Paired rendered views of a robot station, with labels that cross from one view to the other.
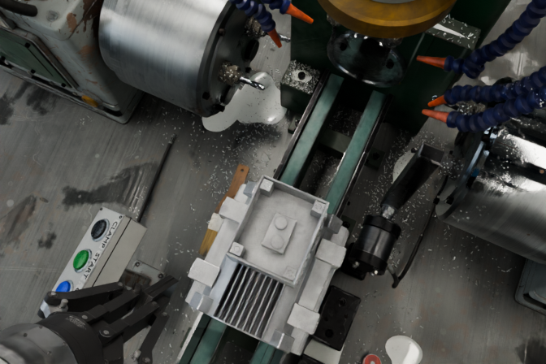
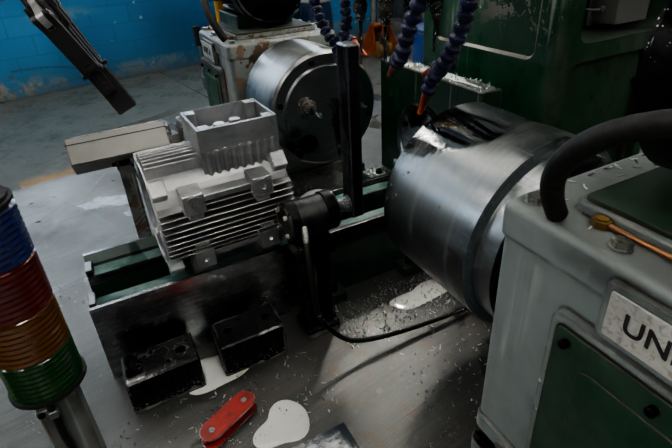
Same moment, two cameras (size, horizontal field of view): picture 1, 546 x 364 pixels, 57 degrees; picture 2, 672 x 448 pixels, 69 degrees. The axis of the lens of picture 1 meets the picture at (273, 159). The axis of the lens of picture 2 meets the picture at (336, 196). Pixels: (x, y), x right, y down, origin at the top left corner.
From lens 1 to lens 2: 0.78 m
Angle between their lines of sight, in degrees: 47
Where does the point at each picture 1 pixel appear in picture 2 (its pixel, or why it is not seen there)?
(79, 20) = (245, 56)
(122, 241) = (146, 133)
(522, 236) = (435, 211)
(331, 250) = (259, 171)
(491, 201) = (415, 163)
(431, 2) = not seen: outside the picture
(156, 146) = not seen: hidden behind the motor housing
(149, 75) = (257, 89)
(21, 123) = not seen: hidden behind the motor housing
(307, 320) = (190, 191)
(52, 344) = not seen: outside the picture
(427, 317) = (344, 407)
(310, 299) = (210, 190)
